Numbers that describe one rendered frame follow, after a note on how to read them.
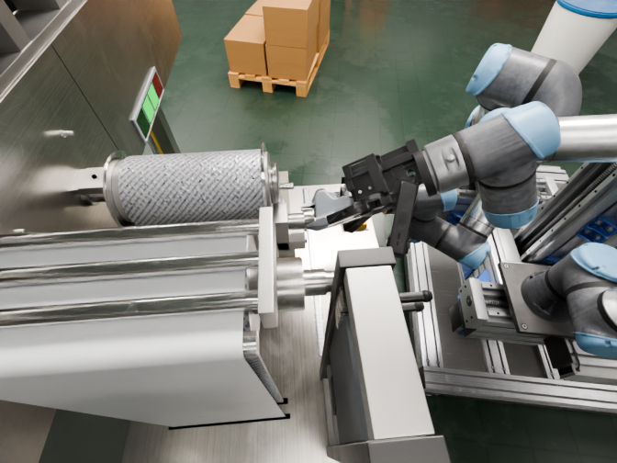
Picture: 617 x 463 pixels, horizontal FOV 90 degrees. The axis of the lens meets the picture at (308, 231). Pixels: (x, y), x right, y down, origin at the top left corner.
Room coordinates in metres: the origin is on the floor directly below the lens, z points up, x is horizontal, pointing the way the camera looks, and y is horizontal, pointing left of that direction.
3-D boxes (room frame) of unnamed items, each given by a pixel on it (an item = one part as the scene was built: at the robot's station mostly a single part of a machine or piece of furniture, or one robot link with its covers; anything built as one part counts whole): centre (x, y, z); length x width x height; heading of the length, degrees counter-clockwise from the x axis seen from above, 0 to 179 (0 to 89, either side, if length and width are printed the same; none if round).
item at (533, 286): (0.36, -0.71, 0.87); 0.15 x 0.15 x 0.10
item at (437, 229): (0.49, -0.30, 1.01); 0.11 x 0.08 x 0.11; 51
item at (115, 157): (0.39, 0.33, 1.25); 0.15 x 0.01 x 0.15; 5
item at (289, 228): (0.38, 0.04, 1.05); 0.06 x 0.05 x 0.31; 95
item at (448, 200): (0.50, -0.29, 1.11); 0.11 x 0.08 x 0.09; 95
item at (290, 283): (0.16, 0.04, 1.33); 0.06 x 0.06 x 0.06; 5
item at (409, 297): (0.13, -0.11, 1.36); 0.05 x 0.01 x 0.01; 95
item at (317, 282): (0.16, -0.02, 1.33); 0.06 x 0.03 x 0.03; 95
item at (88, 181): (0.38, 0.38, 1.28); 0.06 x 0.05 x 0.02; 95
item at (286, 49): (3.37, 0.26, 0.35); 1.20 x 0.86 x 0.71; 172
